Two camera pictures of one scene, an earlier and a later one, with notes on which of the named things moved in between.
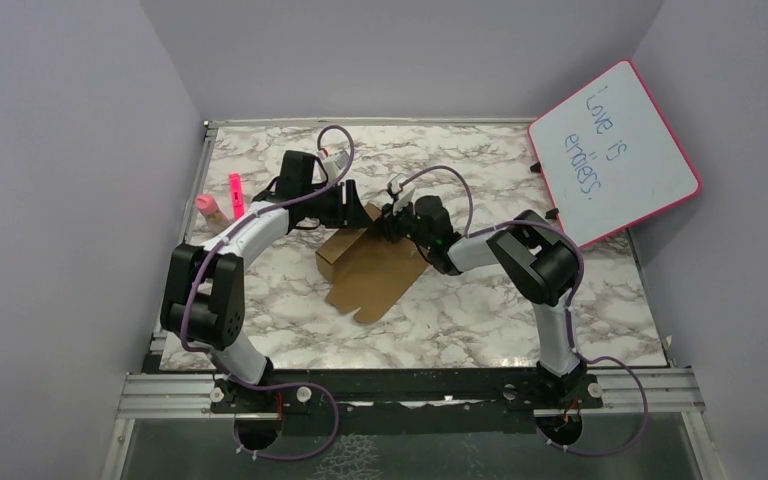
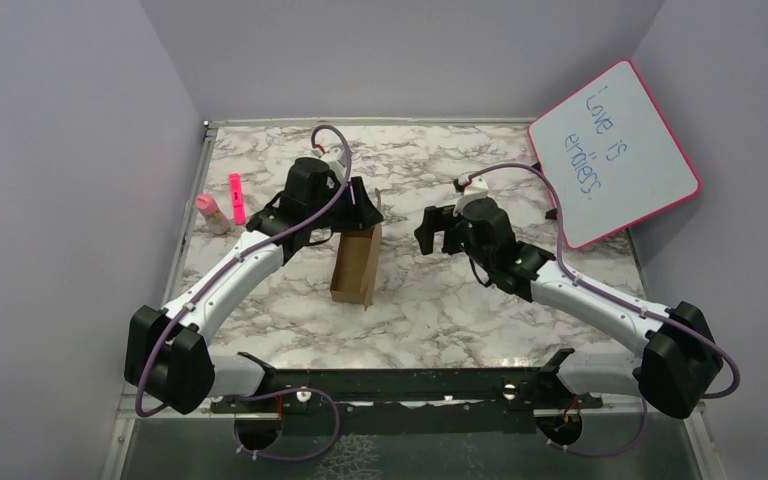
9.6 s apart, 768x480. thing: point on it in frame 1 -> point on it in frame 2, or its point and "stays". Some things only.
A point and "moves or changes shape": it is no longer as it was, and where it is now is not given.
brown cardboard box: [368, 271] moves or changes shape
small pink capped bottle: [208, 207] stays
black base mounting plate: [406, 402] stays
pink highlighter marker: [237, 195] stays
